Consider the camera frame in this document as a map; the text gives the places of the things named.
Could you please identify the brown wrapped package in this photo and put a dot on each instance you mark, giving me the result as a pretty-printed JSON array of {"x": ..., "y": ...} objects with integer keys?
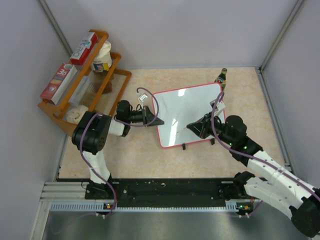
[{"x": 108, "y": 88}]

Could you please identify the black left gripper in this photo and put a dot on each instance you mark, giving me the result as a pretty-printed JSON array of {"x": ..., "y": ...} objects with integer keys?
[{"x": 148, "y": 117}]

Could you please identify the pink framed whiteboard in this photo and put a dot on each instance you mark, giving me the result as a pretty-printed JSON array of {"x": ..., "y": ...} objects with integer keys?
[{"x": 180, "y": 107}]

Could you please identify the green glass bottle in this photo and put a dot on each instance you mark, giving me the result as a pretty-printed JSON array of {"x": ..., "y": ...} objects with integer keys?
[{"x": 221, "y": 79}]

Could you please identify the white crumpled bag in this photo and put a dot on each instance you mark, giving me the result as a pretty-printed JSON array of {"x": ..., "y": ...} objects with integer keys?
[{"x": 75, "y": 114}]

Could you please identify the aluminium rail with black base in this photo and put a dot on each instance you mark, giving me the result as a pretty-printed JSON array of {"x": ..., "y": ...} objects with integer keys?
[{"x": 171, "y": 195}]

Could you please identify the red white lower box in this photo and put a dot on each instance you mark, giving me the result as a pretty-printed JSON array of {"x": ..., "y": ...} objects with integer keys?
[{"x": 59, "y": 83}]

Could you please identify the white paper flour bag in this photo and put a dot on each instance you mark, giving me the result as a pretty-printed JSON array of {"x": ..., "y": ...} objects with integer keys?
[{"x": 103, "y": 61}]

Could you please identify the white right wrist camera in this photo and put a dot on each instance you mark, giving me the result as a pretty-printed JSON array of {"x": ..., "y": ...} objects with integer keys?
[{"x": 218, "y": 108}]

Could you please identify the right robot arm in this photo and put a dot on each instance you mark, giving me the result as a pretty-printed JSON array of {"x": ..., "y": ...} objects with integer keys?
[{"x": 275, "y": 185}]

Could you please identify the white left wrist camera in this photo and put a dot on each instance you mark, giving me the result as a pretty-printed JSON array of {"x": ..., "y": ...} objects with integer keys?
[{"x": 142, "y": 98}]

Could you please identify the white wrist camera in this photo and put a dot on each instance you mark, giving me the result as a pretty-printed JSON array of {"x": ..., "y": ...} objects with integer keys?
[
  {"x": 218, "y": 108},
  {"x": 142, "y": 98}
]

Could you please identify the red white upper box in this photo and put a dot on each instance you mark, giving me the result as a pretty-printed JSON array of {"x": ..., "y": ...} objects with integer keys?
[{"x": 84, "y": 48}]

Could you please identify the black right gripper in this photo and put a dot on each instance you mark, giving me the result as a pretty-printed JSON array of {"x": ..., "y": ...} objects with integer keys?
[{"x": 201, "y": 128}]

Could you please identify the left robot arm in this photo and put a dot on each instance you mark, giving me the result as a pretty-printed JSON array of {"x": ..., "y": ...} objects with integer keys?
[{"x": 91, "y": 133}]

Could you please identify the orange wooden shelf rack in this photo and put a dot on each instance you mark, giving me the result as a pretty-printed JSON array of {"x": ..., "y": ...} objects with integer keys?
[{"x": 74, "y": 93}]

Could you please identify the red white box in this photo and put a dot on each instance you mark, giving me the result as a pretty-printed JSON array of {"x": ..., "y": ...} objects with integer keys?
[
  {"x": 84, "y": 48},
  {"x": 59, "y": 83}
]

